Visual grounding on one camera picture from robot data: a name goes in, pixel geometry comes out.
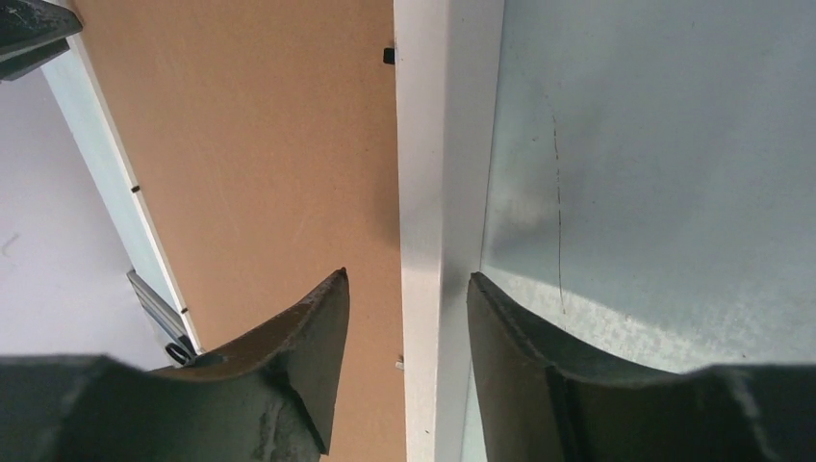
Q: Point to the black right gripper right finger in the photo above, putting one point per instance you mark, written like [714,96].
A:
[545,395]

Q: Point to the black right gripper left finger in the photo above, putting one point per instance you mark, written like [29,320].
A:
[269,395]

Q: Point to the brown backing board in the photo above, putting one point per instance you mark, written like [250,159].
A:
[263,137]

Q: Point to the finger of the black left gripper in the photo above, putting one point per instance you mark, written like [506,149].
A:
[27,25]
[19,66]

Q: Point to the aluminium corner rail left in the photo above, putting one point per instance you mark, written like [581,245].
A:
[178,345]

